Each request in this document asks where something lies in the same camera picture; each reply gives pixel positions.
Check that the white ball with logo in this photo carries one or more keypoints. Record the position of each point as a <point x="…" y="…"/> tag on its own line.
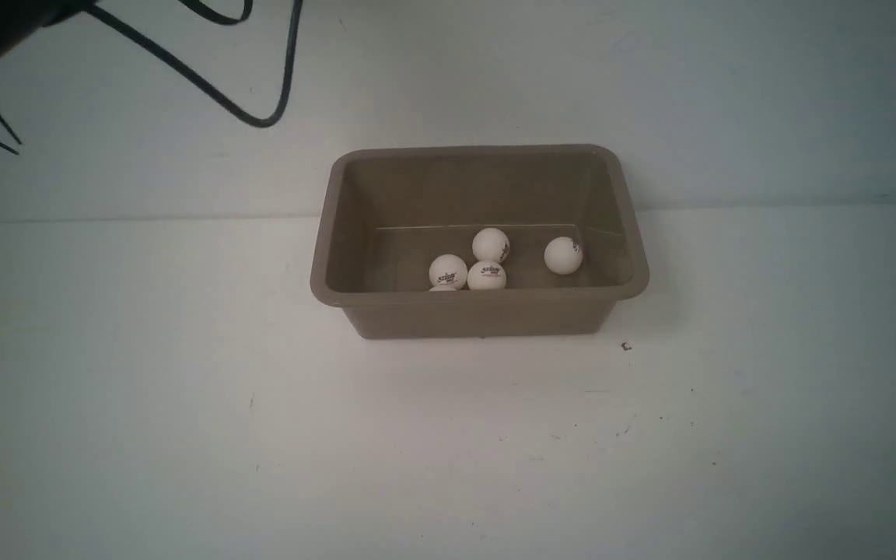
<point x="448" y="269"/>

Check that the white front ball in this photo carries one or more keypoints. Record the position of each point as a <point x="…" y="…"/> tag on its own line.
<point x="491" y="244"/>
<point x="486" y="275"/>

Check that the tan plastic bin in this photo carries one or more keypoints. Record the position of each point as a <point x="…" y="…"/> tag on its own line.
<point x="389" y="213"/>

